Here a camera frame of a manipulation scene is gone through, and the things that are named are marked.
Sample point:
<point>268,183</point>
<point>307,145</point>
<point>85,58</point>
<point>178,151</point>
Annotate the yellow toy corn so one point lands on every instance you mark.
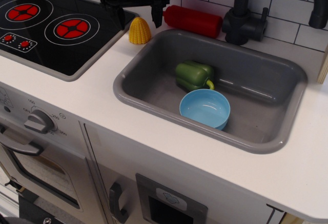
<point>139,32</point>

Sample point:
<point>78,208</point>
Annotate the light blue bowl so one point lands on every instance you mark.
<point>207,107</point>

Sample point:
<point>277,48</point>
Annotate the grey sink basin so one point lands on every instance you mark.
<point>264,92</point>

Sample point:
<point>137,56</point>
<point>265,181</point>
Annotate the red ketchup bottle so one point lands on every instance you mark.
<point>193,21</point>

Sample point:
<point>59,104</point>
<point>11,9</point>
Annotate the black toy stovetop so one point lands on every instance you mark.
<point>62,38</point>

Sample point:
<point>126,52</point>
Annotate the green toy bell pepper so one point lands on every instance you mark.
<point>193,75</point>

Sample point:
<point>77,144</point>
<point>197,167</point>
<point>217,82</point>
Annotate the black faucet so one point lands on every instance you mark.
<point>240,26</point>

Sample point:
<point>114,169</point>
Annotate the grey oven knob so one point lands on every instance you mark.
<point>39,121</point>

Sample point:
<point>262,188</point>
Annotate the toy oven door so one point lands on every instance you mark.
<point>59,176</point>

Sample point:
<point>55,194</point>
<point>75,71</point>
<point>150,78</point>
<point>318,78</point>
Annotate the grey dispenser panel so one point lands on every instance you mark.
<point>160,204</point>

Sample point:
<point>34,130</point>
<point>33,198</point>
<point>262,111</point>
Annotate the grey oven door handle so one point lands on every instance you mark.
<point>18,143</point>

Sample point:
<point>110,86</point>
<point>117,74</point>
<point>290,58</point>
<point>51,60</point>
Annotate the grey cabinet door handle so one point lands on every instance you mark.
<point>120,215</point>

